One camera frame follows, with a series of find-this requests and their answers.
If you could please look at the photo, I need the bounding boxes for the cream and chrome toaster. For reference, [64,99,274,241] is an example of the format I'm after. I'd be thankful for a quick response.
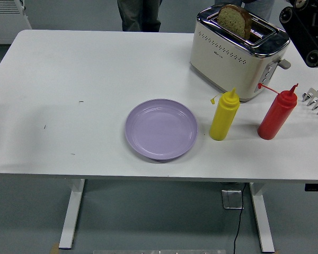
[188,2,292,104]

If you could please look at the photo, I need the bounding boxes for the purple round plate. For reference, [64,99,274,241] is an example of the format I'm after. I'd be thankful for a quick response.
[124,98,198,161]

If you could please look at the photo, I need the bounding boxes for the red squeeze bottle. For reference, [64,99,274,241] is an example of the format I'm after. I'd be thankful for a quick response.
[256,83,299,140]

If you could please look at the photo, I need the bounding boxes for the brown bread slice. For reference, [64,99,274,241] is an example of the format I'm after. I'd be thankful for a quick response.
[217,4,253,39]

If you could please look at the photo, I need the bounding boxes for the black power cable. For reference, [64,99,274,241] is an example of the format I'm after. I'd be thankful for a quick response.
[233,184,247,254]

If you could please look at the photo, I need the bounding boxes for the yellow squeeze bottle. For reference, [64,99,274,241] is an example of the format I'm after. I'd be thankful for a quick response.
[208,87,240,141]

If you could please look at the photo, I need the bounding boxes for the person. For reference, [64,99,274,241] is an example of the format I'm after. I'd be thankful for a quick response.
[117,0,163,33]
[214,0,276,22]

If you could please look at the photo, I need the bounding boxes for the white table leg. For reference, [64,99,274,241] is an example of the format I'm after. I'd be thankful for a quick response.
[58,179,86,250]
[249,182,276,253]

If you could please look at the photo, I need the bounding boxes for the white cabinet appliance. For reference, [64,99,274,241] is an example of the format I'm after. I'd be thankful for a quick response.
[0,0,33,46]

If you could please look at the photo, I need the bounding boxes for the metal floor socket box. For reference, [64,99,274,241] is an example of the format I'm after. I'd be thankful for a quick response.
[221,188,245,211]

